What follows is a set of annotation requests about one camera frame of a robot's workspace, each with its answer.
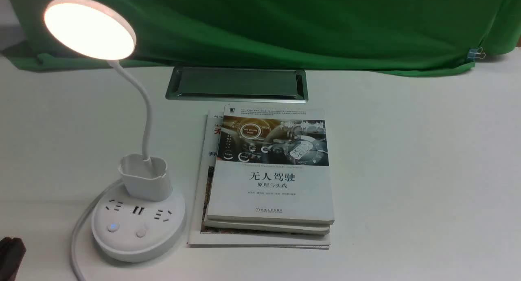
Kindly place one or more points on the metal desk cable grommet cover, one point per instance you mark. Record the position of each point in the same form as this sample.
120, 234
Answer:
198, 83

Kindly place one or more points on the white desk lamp with socket base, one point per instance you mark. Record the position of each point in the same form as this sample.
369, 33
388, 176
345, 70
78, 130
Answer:
140, 216

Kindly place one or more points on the bottom large thin book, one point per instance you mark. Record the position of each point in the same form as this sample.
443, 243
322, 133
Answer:
202, 236

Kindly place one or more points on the middle white book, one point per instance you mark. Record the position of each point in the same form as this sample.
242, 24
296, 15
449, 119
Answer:
219, 226

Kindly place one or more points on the blue binder clip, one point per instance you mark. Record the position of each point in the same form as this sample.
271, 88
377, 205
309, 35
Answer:
475, 54

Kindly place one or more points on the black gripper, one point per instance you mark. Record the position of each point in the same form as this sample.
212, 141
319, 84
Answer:
12, 251

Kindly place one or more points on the top white self-driving book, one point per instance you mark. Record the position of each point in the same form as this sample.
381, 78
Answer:
272, 165

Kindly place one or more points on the green backdrop cloth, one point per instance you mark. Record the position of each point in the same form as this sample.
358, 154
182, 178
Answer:
412, 38

